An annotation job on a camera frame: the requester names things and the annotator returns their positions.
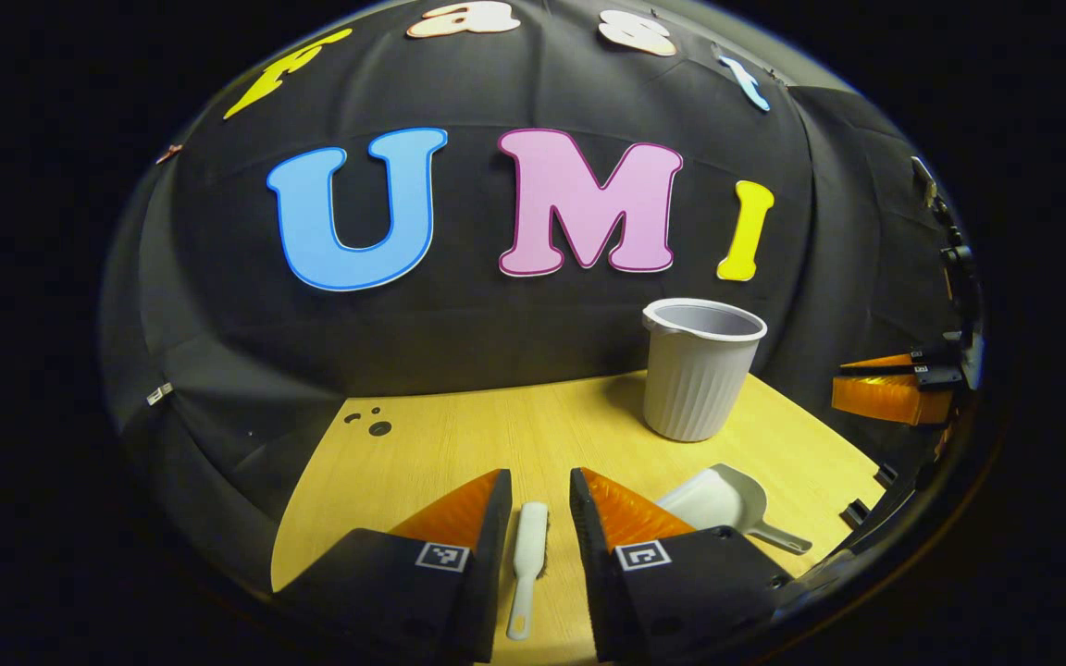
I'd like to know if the white ribbed garbage bin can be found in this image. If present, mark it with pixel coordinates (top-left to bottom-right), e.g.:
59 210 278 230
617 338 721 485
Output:
641 298 768 443

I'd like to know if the white dustpan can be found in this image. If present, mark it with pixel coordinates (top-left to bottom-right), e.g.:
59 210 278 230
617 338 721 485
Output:
655 462 813 556

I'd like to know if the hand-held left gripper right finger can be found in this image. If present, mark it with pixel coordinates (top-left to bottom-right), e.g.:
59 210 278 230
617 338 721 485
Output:
570 467 793 662

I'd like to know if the wooden desktop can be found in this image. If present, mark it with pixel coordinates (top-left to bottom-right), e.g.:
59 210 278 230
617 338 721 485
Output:
271 370 886 666

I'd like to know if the black backdrop cloth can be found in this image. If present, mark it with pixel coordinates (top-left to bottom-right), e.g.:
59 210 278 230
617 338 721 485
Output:
98 0 978 593

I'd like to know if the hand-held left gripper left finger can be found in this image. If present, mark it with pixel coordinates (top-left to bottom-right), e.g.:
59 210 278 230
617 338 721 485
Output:
274 468 513 665

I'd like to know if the small white broom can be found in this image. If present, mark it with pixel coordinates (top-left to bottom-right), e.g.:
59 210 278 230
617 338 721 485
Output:
507 502 550 641

